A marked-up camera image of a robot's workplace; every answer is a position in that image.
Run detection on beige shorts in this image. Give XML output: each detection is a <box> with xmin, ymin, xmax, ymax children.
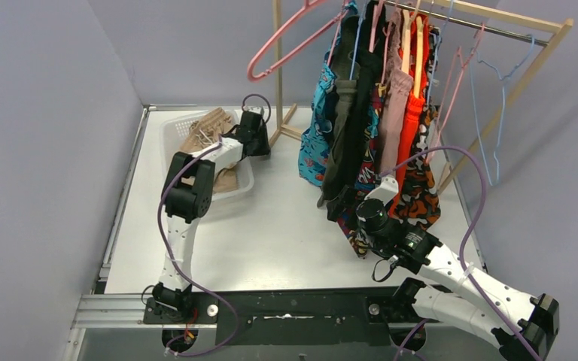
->
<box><xmin>179</xmin><ymin>108</ymin><xmax>238</xmax><ymax>194</ymax></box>

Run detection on turquoise shark print shorts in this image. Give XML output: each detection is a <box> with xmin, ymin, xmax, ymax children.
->
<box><xmin>298</xmin><ymin>1</ymin><xmax>358</xmax><ymax>187</ymax></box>

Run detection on olive green shorts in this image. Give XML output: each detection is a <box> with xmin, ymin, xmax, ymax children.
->
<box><xmin>317</xmin><ymin>15</ymin><xmax>361</xmax><ymax>208</ymax></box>

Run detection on pink plastic hanger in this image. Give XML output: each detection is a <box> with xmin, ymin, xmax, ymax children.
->
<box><xmin>247</xmin><ymin>0</ymin><xmax>350</xmax><ymax>83</ymax></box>

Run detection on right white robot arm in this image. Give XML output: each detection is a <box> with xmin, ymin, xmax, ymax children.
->
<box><xmin>325</xmin><ymin>177</ymin><xmax>559</xmax><ymax>360</ymax></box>

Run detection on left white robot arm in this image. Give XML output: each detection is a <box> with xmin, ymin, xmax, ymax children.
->
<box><xmin>144</xmin><ymin>110</ymin><xmax>271</xmax><ymax>324</ymax></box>

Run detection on black orange patterned shorts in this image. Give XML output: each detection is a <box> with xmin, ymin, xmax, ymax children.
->
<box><xmin>391</xmin><ymin>26</ymin><xmax>441</xmax><ymax>229</ymax></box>

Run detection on orange red shorts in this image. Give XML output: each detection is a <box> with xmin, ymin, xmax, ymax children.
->
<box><xmin>388</xmin><ymin>14</ymin><xmax>432</xmax><ymax>217</ymax></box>

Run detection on dusty pink shorts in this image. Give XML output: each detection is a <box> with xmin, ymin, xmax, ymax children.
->
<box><xmin>378</xmin><ymin>9</ymin><xmax>413</xmax><ymax>174</ymax></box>

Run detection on white perforated plastic basket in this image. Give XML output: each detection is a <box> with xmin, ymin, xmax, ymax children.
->
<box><xmin>160</xmin><ymin>109</ymin><xmax>254</xmax><ymax>202</ymax></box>

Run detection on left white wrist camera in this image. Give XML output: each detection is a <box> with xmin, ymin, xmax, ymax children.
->
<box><xmin>243</xmin><ymin>106</ymin><xmax>265</xmax><ymax>117</ymax></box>

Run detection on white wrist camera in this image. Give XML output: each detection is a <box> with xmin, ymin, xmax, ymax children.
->
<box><xmin>243</xmin><ymin>106</ymin><xmax>265</xmax><ymax>117</ymax></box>
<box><xmin>364</xmin><ymin>174</ymin><xmax>400</xmax><ymax>204</ymax></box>

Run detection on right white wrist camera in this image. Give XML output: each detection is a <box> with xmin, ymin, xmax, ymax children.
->
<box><xmin>364</xmin><ymin>174</ymin><xmax>400</xmax><ymax>204</ymax></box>

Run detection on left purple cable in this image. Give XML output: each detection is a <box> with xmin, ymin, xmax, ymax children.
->
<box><xmin>156</xmin><ymin>93</ymin><xmax>273</xmax><ymax>359</ymax></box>

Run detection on purple cable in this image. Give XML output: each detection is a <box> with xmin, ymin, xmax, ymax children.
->
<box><xmin>156</xmin><ymin>93</ymin><xmax>273</xmax><ymax>359</ymax></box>
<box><xmin>379</xmin><ymin>145</ymin><xmax>544</xmax><ymax>361</ymax></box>

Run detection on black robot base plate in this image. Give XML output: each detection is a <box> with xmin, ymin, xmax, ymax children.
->
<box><xmin>143</xmin><ymin>286</ymin><xmax>421</xmax><ymax>354</ymax></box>

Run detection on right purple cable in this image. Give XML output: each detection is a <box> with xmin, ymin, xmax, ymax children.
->
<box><xmin>379</xmin><ymin>145</ymin><xmax>544</xmax><ymax>361</ymax></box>

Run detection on empty pink wire hanger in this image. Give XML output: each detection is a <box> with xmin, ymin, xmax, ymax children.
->
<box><xmin>428</xmin><ymin>23</ymin><xmax>485</xmax><ymax>149</ymax></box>

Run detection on wooden clothes rack frame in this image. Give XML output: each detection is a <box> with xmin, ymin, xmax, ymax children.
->
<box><xmin>269</xmin><ymin>0</ymin><xmax>575</xmax><ymax>196</ymax></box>

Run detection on metal clothes rail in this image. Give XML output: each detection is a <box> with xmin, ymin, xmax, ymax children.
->
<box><xmin>383</xmin><ymin>0</ymin><xmax>550</xmax><ymax>48</ymax></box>

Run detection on empty blue wire hanger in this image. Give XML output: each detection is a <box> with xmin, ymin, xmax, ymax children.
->
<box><xmin>468</xmin><ymin>35</ymin><xmax>537</xmax><ymax>187</ymax></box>

